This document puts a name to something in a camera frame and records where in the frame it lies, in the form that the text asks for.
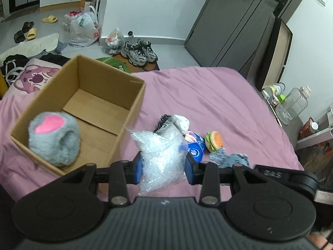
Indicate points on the grey blue fuzzy cloth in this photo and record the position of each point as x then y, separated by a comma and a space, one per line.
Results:
223, 160

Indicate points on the white jar with lid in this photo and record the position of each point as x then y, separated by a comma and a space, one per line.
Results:
273, 90

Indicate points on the pink bed sheet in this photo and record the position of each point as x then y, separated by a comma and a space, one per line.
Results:
213, 99

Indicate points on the pink bear cushion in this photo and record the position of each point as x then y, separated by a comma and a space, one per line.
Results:
29, 78

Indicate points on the small clear plastic bag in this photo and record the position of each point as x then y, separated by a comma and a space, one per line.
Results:
114, 42

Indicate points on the yellow slipper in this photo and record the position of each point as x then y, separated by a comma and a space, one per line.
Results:
31, 34
50, 19

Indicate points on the black slipper pair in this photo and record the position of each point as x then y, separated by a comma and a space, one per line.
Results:
19, 36

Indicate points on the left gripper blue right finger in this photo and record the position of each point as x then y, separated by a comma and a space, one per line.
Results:
191, 170

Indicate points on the grey pink plush toy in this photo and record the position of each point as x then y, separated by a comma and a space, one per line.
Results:
55, 137

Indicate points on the yellow slipper far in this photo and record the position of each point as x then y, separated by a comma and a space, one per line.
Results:
50, 19

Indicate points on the grey sneaker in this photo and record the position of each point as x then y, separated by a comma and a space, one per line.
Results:
146, 48
134, 54

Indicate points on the black white knitted pouch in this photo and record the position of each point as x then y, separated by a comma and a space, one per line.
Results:
162, 121

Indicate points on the green leaf mat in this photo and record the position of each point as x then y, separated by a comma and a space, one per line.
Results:
115, 62

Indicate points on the white towel on floor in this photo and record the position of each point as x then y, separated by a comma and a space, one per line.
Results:
33, 47

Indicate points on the clear bubble plastic bag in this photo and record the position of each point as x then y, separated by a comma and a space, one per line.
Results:
163, 159

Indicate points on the leaning wooden board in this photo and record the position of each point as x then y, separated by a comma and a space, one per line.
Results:
275, 56

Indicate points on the dark grey wardrobe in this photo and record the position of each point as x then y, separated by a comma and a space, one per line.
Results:
227, 32

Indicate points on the grey sneaker right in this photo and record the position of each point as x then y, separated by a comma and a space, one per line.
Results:
146, 48

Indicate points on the white crumpled cloth ball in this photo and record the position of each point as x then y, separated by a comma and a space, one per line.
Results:
180, 122

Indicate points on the large white plastic bag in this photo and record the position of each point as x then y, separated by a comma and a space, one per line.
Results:
83, 27

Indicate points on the plush hamburger toy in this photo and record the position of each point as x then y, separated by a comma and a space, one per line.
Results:
214, 141

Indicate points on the person's right hand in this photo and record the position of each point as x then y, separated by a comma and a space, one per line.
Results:
321, 239

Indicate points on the grey sneaker left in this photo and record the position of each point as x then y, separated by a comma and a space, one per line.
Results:
134, 54

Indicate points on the brown cardboard box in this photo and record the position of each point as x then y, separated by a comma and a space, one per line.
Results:
104, 100

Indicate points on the yellow slipper near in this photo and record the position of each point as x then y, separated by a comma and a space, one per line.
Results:
31, 34

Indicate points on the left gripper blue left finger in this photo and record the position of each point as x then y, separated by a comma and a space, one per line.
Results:
137, 168

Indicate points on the clear plastic water jug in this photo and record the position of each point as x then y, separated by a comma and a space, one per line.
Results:
293, 104

